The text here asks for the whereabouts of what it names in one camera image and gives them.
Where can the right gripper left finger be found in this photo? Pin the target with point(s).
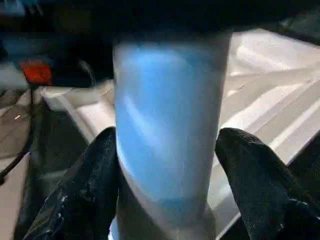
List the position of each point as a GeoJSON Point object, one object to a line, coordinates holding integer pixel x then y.
{"type": "Point", "coordinates": [85, 200]}

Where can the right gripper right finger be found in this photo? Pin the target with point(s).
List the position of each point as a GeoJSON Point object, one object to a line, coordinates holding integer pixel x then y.
{"type": "Point", "coordinates": [270, 200]}

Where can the white plastic table top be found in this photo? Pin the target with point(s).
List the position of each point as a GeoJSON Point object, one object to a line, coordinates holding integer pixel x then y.
{"type": "Point", "coordinates": [262, 100]}

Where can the white plastic table leg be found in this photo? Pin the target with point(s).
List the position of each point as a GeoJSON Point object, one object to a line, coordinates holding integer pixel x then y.
{"type": "Point", "coordinates": [170, 125]}

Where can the red rectangular object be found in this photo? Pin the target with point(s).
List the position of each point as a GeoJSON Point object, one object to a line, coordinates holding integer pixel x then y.
{"type": "Point", "coordinates": [36, 72]}

